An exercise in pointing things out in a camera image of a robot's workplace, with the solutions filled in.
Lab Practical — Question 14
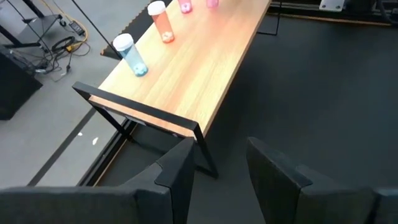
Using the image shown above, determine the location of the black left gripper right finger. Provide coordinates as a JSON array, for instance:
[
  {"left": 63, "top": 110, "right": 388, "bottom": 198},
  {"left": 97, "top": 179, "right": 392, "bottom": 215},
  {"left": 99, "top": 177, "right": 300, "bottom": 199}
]
[{"left": 246, "top": 136, "right": 377, "bottom": 224}]

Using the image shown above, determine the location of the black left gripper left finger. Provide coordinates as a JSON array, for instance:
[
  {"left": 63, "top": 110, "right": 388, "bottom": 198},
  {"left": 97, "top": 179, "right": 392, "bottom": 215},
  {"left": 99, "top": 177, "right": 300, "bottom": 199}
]
[{"left": 121, "top": 137, "right": 197, "bottom": 224}]

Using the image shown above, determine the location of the blue pill bottle white cap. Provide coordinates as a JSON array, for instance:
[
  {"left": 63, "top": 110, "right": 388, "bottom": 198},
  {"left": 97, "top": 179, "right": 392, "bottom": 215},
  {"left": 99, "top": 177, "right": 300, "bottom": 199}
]
[{"left": 112, "top": 33, "right": 149, "bottom": 77}]

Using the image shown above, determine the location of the orange pill bottle white cap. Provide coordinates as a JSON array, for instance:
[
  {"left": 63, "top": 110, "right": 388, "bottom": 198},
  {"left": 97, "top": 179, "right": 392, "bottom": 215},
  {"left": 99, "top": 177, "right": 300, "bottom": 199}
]
[{"left": 147, "top": 0, "right": 175, "bottom": 44}]

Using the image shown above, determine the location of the black power adapter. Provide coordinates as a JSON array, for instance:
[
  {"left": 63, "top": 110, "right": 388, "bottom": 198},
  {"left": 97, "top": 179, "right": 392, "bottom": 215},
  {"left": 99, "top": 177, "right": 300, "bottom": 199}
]
[{"left": 68, "top": 20, "right": 86, "bottom": 37}]

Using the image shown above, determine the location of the black floor box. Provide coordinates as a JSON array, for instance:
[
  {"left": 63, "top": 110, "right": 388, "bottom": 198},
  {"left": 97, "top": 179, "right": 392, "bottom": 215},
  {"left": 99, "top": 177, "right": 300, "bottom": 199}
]
[{"left": 0, "top": 45, "right": 44, "bottom": 121}]

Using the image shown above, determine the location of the black metal stand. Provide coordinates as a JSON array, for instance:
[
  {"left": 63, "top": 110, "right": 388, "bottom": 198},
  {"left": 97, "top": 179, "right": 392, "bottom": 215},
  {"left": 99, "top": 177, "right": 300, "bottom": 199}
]
[{"left": 0, "top": 0, "right": 63, "bottom": 49}]

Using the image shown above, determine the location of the wooden shelf black metal frame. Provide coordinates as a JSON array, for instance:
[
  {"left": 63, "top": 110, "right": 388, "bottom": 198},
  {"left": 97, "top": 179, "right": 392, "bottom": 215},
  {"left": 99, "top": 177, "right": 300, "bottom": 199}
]
[{"left": 72, "top": 0, "right": 274, "bottom": 180}]

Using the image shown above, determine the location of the yellow floor cable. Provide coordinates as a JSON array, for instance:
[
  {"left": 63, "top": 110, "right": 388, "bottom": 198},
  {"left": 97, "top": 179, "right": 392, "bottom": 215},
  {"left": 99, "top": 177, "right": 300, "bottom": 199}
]
[{"left": 40, "top": 0, "right": 90, "bottom": 53}]

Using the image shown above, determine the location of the black floor cable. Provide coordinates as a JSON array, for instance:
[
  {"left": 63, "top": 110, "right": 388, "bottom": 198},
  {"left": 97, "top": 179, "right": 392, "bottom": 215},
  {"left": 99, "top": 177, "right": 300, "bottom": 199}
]
[{"left": 70, "top": 0, "right": 123, "bottom": 60}]

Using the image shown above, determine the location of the black cable coil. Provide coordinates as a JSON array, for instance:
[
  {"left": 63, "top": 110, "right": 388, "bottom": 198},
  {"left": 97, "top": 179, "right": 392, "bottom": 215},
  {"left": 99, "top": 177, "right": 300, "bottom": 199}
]
[{"left": 50, "top": 35, "right": 76, "bottom": 54}]

